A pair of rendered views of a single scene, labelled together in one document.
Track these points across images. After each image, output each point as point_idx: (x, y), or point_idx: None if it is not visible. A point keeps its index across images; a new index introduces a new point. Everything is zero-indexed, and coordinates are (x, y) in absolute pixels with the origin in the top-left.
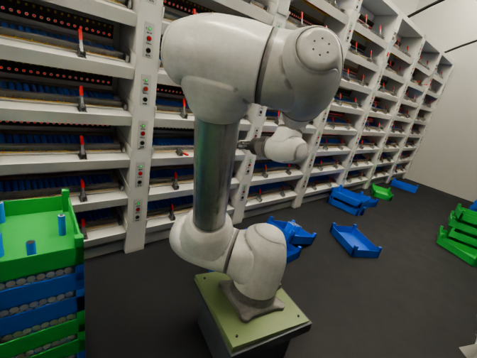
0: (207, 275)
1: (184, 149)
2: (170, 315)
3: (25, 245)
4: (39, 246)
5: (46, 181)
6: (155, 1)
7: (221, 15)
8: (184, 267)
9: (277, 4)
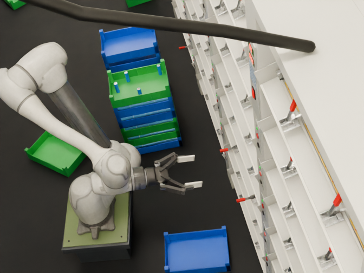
0: (125, 193)
1: None
2: (147, 200)
3: (134, 86)
4: (132, 91)
5: None
6: (205, 11)
7: (32, 50)
8: (195, 219)
9: None
